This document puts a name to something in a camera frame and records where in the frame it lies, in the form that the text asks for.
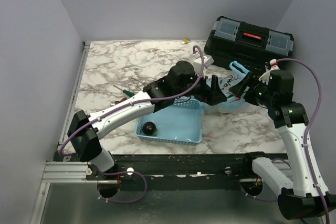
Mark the aluminium left side rail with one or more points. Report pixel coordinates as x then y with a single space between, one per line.
74 94

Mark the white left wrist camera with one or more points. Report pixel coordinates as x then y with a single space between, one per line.
197 63

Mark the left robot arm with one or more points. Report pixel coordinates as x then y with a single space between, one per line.
86 130

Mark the dark purple fake mangosteen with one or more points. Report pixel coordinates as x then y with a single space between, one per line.
149 128

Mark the green handled screwdriver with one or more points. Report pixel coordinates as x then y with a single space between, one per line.
126 92

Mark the black front mounting rail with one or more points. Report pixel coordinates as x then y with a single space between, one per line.
176 172

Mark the aluminium extrusion bar left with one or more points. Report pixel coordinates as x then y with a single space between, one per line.
65 172

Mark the small yellow white tag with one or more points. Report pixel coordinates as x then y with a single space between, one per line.
185 41

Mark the black plastic toolbox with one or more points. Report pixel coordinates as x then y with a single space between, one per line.
252 46

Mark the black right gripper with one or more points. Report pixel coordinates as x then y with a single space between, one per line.
238 88

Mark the light blue plastic basket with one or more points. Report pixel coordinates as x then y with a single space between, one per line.
180 123

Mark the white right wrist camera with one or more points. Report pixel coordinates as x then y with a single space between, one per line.
265 77

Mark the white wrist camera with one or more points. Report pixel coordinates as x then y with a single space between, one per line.
197 63
265 77

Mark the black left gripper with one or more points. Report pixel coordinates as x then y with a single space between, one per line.
212 95

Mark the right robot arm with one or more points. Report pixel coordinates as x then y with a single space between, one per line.
305 195

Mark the brown and silver small tool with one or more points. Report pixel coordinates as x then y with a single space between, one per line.
115 102

